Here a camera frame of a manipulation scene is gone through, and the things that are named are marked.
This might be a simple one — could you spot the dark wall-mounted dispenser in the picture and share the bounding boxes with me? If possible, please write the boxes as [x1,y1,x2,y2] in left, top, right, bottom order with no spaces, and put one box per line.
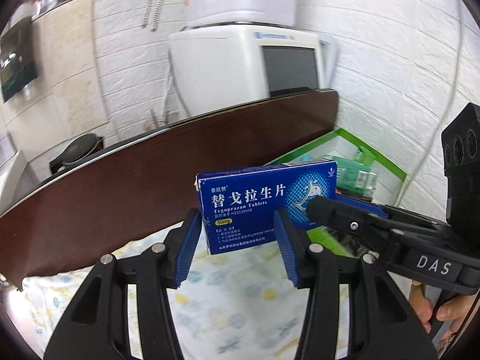
[1,17,38,102]

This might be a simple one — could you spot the green and white cardboard box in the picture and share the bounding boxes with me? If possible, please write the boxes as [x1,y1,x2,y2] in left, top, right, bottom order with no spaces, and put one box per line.
[263,127,409,260]

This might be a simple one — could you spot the blue tablet medicine box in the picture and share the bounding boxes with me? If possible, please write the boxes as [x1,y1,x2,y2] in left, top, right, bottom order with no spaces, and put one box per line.
[195,160,337,254]

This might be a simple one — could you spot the person's right hand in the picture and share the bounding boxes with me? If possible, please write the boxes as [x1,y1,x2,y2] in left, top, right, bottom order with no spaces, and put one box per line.
[407,282,478,340]

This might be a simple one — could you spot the white CRT monitor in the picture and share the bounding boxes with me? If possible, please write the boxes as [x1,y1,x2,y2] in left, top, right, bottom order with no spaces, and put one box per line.
[169,24,339,117]

